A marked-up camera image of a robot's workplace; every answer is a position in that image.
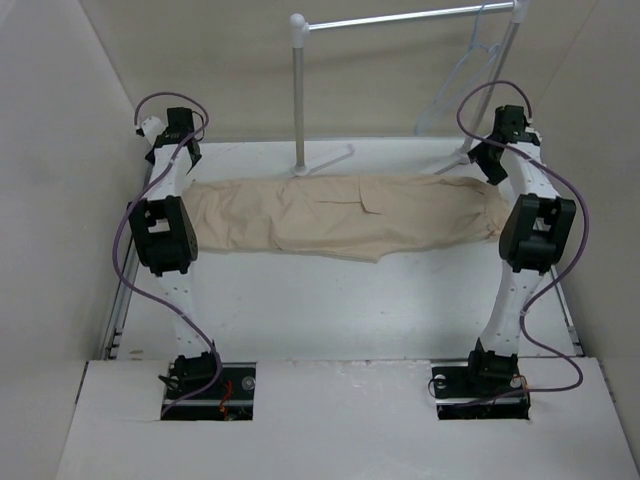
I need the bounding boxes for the light blue wire hanger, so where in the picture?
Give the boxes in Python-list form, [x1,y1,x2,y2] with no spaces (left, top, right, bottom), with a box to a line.
[413,1,501,136]

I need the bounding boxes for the beige trousers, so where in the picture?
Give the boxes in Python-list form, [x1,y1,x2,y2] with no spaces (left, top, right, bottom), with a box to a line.
[184,175,510,262]

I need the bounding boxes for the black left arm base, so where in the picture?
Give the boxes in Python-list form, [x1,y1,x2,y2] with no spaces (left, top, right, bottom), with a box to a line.
[160,363,257,422]

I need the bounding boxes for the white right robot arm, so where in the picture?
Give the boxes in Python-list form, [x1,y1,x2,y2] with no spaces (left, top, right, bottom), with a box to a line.
[463,105,577,397]

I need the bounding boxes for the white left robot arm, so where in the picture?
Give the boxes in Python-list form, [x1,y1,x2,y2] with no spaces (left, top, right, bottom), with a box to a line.
[129,107,225,402]

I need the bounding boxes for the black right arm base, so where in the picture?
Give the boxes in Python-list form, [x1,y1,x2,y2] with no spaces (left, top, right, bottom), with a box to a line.
[428,362,531,420]

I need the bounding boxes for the white clothes rack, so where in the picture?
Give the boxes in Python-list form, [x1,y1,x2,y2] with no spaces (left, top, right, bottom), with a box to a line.
[288,1,530,176]

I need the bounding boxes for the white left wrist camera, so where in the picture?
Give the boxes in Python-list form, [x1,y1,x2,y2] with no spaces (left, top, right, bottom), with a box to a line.
[135,116,166,144]

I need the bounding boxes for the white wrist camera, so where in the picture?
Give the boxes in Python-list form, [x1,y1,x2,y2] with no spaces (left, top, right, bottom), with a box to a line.
[135,116,166,144]
[524,126,541,147]

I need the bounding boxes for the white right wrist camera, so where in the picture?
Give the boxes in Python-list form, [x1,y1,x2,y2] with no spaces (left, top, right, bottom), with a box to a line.
[524,126,541,147]

